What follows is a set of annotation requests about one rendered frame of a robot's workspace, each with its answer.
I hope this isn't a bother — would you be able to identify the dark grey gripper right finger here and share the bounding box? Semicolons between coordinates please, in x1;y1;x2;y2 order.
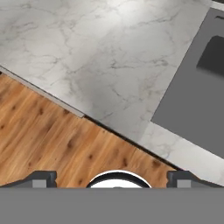
166;170;224;189

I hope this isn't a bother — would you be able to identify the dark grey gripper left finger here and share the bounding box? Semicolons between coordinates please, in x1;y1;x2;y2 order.
0;170;58;189

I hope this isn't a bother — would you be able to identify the white and black round thing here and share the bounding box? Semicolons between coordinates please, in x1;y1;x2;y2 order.
85;169;153;189

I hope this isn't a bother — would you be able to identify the grey sink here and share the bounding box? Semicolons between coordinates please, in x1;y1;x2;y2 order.
150;6;224;160

